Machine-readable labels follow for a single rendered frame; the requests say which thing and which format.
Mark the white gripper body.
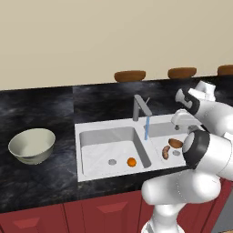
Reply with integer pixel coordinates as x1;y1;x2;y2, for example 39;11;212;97
170;108;204;128

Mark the grey sink faucet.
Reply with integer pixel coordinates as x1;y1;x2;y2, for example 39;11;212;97
131;94;154;123

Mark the orange tangerine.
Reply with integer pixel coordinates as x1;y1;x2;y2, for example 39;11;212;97
127;157;137;168

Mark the white double sink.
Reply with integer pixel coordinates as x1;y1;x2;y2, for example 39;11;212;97
74;113;208;183

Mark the pale grey bowl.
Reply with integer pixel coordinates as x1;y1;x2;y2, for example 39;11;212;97
7;127;56;166

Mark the brown potato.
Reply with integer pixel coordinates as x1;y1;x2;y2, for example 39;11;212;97
167;137;185;149
161;145;172;161

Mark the blue water stream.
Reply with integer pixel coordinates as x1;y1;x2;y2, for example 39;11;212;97
144;116;151;141

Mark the brown round stool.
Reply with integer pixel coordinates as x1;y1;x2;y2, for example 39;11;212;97
114;69;147;84
167;66;198;80
217;64;233;77

